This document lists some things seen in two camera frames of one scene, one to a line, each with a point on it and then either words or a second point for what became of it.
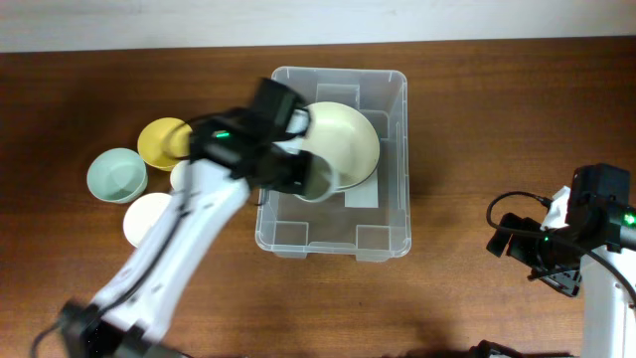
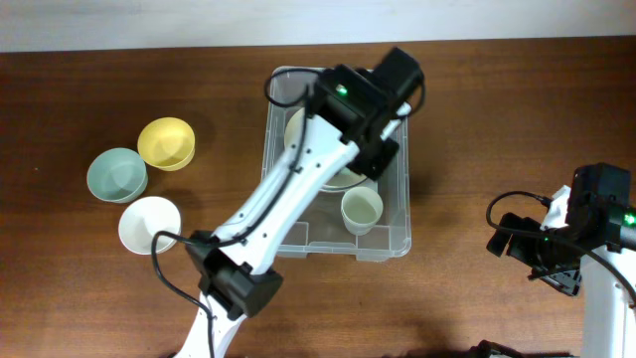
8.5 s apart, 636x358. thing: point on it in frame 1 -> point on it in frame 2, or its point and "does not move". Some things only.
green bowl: [117, 175] does not move
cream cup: [181, 176] -> [361, 210]
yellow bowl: [163, 141] does not move
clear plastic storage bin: [372, 222] does not move
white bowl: [140, 214] does not move
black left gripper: [296, 183] -> [377, 168]
